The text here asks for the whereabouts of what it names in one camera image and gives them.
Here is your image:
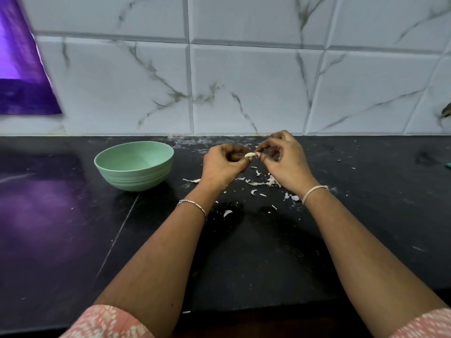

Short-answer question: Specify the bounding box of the person's right hand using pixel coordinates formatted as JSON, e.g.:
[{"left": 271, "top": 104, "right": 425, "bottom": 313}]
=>
[{"left": 255, "top": 130, "right": 321, "bottom": 201}]

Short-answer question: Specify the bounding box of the person's left hand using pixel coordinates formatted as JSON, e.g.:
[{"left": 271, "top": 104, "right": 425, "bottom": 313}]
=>
[{"left": 200, "top": 143, "right": 252, "bottom": 194}]

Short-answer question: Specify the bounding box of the mint green bowl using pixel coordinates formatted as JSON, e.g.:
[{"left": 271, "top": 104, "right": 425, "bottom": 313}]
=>
[{"left": 93, "top": 140, "right": 176, "bottom": 193}]

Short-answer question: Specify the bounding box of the person's left forearm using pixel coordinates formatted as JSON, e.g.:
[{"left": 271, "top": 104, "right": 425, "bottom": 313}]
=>
[{"left": 93, "top": 188, "right": 216, "bottom": 331}]

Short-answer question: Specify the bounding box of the person's right forearm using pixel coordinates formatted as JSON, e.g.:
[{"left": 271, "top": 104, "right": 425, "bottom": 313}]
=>
[{"left": 304, "top": 190, "right": 448, "bottom": 335}]

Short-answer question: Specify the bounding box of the pile of white garlic peels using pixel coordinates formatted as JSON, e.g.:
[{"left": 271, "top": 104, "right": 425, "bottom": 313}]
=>
[{"left": 235, "top": 165, "right": 303, "bottom": 210}]

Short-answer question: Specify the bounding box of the pink patterned left sleeve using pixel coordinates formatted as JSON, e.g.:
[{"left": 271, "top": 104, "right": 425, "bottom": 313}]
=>
[{"left": 58, "top": 305, "right": 155, "bottom": 338}]

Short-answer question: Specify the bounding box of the pink patterned sleeve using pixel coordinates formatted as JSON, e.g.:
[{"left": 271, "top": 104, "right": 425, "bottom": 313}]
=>
[
  {"left": 58, "top": 305, "right": 155, "bottom": 338},
  {"left": 388, "top": 307, "right": 451, "bottom": 338}
]

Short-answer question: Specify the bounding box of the pink patterned right sleeve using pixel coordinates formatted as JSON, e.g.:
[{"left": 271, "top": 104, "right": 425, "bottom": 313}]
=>
[{"left": 388, "top": 307, "right": 451, "bottom": 338}]

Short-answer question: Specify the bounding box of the purple cloth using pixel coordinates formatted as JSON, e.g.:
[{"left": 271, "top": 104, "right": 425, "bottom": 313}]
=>
[{"left": 0, "top": 0, "right": 63, "bottom": 116}]

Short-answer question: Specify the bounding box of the silver right wrist bracelet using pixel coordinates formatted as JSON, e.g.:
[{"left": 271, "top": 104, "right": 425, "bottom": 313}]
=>
[{"left": 301, "top": 184, "right": 331, "bottom": 206}]

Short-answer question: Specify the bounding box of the silver wrist bracelet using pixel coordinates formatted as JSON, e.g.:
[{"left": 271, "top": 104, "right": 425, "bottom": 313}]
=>
[
  {"left": 301, "top": 184, "right": 331, "bottom": 206},
  {"left": 175, "top": 199, "right": 209, "bottom": 222}
]

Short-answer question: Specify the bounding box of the silver left wrist bracelet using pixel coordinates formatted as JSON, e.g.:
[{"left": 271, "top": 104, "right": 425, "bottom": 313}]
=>
[{"left": 175, "top": 199, "right": 209, "bottom": 222}]

